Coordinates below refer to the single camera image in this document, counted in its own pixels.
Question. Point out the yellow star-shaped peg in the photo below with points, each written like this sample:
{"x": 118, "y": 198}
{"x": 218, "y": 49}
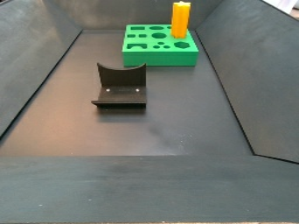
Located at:
{"x": 181, "y": 19}

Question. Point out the green shape-sorter block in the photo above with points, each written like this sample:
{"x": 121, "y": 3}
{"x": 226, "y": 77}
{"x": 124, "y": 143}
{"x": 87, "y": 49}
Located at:
{"x": 150, "y": 45}

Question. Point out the black curved cradle stand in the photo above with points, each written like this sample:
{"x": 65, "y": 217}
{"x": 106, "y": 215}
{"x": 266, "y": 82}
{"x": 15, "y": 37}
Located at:
{"x": 122, "y": 86}

